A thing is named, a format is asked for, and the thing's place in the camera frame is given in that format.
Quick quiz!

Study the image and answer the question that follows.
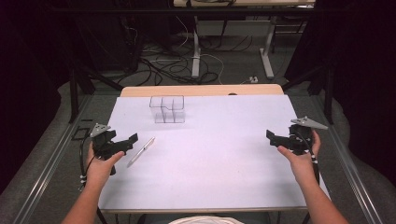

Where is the person's left hand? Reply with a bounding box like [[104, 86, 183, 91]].
[[85, 143, 126, 189]]

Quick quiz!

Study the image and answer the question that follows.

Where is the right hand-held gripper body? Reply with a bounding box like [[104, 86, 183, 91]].
[[287, 116, 329, 156]]

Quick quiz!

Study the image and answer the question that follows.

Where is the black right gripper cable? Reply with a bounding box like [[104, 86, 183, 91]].
[[295, 132, 321, 224]]

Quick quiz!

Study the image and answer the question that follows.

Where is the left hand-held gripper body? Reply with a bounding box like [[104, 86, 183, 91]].
[[89, 123, 127, 161]]

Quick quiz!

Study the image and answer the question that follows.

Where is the black metal stand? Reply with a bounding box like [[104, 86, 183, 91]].
[[281, 63, 335, 117], [68, 66, 125, 124]]

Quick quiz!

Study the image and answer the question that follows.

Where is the white desk with metal legs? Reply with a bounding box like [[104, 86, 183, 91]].
[[172, 0, 316, 80]]

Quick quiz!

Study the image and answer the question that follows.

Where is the clear acrylic organizer box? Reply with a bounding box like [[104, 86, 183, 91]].
[[148, 94, 187, 124]]

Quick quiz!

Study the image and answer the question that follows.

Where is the tangle of floor cables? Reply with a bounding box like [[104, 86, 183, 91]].
[[118, 15, 254, 87]]

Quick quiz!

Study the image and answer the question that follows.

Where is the person's white clothing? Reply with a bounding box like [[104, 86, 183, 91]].
[[167, 215, 246, 224]]

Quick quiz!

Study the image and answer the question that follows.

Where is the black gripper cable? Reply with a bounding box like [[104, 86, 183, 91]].
[[78, 135, 109, 224], [295, 132, 321, 224]]

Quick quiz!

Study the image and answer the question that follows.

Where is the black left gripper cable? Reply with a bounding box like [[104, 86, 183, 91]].
[[78, 135, 109, 224]]

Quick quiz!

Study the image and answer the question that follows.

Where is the person's right hand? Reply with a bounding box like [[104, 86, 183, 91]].
[[276, 130, 322, 186]]

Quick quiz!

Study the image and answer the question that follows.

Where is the aluminium rail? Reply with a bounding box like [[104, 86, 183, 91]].
[[312, 92, 384, 224], [12, 92, 94, 224]]

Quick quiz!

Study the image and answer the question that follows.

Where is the black curtain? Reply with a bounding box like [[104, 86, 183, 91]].
[[0, 0, 76, 194], [284, 0, 396, 188]]

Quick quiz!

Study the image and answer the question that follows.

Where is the silver pen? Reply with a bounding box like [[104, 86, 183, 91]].
[[126, 136, 156, 169]]

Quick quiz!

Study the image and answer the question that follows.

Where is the white table cover sheet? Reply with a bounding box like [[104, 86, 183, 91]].
[[97, 93, 332, 211]]

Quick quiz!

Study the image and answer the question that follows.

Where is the black flat frame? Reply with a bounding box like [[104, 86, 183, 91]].
[[71, 119, 94, 142]]

